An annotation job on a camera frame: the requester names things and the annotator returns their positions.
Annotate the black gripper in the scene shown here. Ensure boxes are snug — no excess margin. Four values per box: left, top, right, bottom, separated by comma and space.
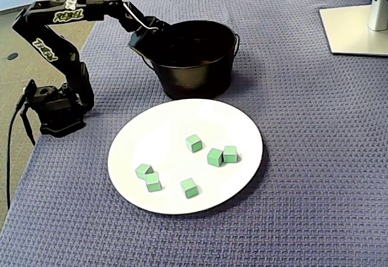
126, 16, 171, 60

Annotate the green cube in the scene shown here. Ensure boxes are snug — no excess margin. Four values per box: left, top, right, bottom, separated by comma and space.
145, 171, 162, 193
179, 177, 199, 200
135, 163, 153, 180
222, 145, 238, 164
207, 147, 225, 168
185, 133, 203, 154

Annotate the black metal bucket container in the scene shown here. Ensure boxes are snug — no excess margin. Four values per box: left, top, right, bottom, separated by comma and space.
141, 20, 241, 100

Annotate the white round plate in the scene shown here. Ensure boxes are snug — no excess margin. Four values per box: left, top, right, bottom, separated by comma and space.
107, 98, 264, 215

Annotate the blue waffle-weave mat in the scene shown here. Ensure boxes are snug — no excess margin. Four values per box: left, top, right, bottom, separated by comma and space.
0, 0, 388, 267

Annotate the white monitor stand base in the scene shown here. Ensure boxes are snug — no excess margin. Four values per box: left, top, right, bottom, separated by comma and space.
319, 4, 388, 57

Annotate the silver monitor stand column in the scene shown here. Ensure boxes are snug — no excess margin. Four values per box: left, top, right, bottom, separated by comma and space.
368, 0, 388, 32

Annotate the black cable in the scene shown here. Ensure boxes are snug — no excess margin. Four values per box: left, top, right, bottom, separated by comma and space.
5, 92, 30, 211
19, 104, 36, 146

